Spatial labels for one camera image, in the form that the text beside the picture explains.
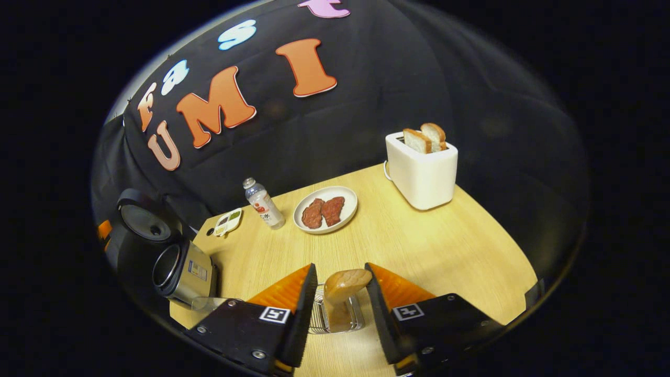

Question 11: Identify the brown meat piece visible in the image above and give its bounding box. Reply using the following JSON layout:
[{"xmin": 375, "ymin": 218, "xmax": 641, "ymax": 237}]
[
  {"xmin": 321, "ymin": 196, "xmax": 345, "ymax": 227},
  {"xmin": 301, "ymin": 198, "xmax": 325, "ymax": 229}
]

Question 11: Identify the metal chopstick holder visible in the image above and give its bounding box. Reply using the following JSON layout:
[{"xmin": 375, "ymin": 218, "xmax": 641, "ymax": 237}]
[{"xmin": 308, "ymin": 283, "xmax": 366, "ymax": 336}]

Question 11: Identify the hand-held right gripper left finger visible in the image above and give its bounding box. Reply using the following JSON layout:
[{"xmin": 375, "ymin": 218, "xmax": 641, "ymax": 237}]
[{"xmin": 185, "ymin": 263, "xmax": 319, "ymax": 376}]

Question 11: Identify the round white plate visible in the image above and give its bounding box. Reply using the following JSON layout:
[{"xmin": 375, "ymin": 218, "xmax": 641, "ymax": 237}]
[{"xmin": 293, "ymin": 186, "xmax": 359, "ymax": 235}]

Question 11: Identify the small white divided dish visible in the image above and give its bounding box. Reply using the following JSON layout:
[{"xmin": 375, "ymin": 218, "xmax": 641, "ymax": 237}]
[{"xmin": 214, "ymin": 208, "xmax": 243, "ymax": 237}]

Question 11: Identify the white toaster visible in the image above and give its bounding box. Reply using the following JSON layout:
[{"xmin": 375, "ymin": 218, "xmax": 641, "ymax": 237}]
[{"xmin": 385, "ymin": 131, "xmax": 459, "ymax": 211}]

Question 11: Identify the clear plastic drink bottle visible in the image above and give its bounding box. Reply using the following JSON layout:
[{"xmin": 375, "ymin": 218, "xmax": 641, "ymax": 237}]
[{"xmin": 243, "ymin": 178, "xmax": 286, "ymax": 230}]

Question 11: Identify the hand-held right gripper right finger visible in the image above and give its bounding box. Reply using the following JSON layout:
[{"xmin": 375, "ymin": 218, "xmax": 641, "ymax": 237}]
[{"xmin": 364, "ymin": 262, "xmax": 507, "ymax": 376}]

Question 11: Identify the black backdrop cloth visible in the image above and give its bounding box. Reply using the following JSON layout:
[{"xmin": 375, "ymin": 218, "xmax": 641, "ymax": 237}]
[{"xmin": 92, "ymin": 0, "xmax": 589, "ymax": 315}]

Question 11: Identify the wooden spoon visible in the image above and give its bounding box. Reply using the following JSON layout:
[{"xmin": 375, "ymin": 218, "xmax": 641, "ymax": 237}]
[{"xmin": 323, "ymin": 269, "xmax": 373, "ymax": 331}]

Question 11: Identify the toast bread slice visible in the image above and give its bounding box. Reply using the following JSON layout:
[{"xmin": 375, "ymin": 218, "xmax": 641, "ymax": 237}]
[
  {"xmin": 420, "ymin": 123, "xmax": 447, "ymax": 152},
  {"xmin": 403, "ymin": 128, "xmax": 433, "ymax": 154}
]

